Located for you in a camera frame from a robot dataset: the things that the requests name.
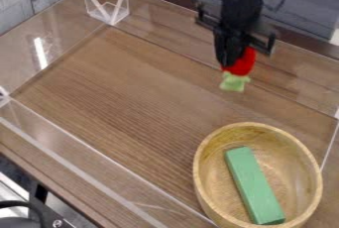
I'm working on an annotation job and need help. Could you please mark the clear acrylic enclosure wall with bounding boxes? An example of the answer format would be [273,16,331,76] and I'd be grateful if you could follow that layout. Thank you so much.
[0,87,217,228]

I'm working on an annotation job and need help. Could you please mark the clear acrylic corner bracket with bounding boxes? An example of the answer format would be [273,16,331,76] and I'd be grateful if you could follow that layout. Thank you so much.
[85,0,130,26]

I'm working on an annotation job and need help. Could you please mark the red plush strawberry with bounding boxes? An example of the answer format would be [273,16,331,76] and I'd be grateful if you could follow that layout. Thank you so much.
[221,47,255,92]

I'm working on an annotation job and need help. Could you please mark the wooden oval bowl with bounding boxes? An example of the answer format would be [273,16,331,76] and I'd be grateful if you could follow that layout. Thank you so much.
[193,122,323,228]

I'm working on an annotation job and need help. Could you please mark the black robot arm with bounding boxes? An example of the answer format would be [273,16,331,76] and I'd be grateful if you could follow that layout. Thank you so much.
[197,0,277,66]

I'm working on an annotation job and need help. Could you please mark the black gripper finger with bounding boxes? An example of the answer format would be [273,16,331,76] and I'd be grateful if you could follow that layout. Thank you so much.
[214,27,231,67]
[229,34,249,65]

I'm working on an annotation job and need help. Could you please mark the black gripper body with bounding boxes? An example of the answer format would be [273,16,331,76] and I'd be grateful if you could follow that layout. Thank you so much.
[197,3,275,55]

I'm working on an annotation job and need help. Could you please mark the green rectangular block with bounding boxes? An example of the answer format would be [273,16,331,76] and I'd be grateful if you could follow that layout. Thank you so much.
[225,147,286,225]

